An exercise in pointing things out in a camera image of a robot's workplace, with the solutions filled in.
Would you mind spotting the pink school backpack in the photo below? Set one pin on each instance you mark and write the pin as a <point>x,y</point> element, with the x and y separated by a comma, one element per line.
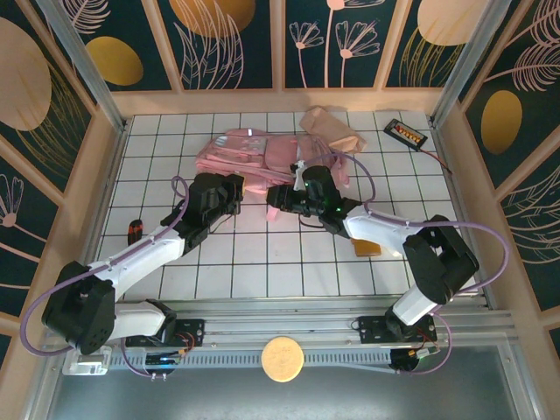
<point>245,153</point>

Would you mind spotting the tan paper bag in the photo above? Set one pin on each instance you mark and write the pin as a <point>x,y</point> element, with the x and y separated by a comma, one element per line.
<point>332,127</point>

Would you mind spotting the brown leather wallet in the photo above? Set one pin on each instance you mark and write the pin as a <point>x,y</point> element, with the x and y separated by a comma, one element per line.
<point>366,250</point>

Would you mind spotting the orange and black utility knife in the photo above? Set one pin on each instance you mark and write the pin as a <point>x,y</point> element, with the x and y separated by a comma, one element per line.
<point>135,229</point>

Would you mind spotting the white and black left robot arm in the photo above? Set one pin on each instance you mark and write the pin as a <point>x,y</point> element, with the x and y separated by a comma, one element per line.
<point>131,262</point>

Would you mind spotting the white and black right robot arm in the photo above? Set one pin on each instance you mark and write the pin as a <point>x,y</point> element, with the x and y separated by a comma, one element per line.
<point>433,262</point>

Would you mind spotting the grey metal panel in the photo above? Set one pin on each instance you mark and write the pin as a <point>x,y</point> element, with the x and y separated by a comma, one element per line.
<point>350,394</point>

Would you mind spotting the clear acrylic block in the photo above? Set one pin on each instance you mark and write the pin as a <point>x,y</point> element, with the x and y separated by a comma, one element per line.
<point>87,361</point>

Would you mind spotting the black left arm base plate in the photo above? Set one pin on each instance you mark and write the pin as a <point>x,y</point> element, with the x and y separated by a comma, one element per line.
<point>192,332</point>

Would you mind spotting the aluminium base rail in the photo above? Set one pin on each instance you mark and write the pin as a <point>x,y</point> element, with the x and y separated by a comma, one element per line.
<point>280,326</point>

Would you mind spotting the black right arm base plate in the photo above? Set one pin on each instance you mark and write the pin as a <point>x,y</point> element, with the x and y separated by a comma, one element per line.
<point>372,328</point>

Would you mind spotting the aluminium frame post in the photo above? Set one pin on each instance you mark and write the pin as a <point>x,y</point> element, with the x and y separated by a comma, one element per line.
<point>468,65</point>
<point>83,65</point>

